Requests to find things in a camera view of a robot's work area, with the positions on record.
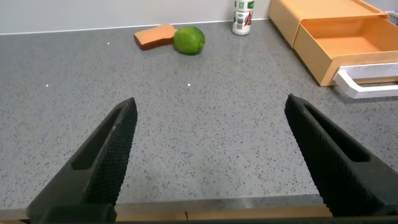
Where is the brown toast slice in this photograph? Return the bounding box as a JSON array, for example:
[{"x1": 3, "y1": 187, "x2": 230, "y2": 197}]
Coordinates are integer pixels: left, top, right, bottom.
[{"x1": 133, "y1": 24, "x2": 178, "y2": 51}]

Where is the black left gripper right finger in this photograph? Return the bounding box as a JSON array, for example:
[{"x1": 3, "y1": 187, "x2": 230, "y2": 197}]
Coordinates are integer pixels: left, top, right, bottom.
[{"x1": 284, "y1": 93, "x2": 398, "y2": 218}]

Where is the white drink bottle green label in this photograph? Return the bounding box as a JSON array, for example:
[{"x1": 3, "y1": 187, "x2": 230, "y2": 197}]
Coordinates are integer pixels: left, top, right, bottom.
[{"x1": 231, "y1": 0, "x2": 255, "y2": 36}]

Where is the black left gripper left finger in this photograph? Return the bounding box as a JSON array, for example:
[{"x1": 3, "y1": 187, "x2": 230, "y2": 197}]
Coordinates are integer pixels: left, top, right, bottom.
[{"x1": 25, "y1": 96, "x2": 139, "y2": 222}]

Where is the yellow drawer cabinet housing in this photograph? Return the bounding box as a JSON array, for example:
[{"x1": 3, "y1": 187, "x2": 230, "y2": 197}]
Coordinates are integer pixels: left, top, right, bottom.
[{"x1": 268, "y1": 0, "x2": 389, "y2": 49}]

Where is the green lime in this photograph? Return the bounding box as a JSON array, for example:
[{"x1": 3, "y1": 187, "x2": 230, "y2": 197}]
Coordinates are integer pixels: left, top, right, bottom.
[{"x1": 173, "y1": 26, "x2": 206, "y2": 56}]

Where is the yellow drawer with white handle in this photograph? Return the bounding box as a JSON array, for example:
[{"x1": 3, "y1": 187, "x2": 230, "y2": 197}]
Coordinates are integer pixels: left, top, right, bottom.
[{"x1": 292, "y1": 15, "x2": 398, "y2": 100}]

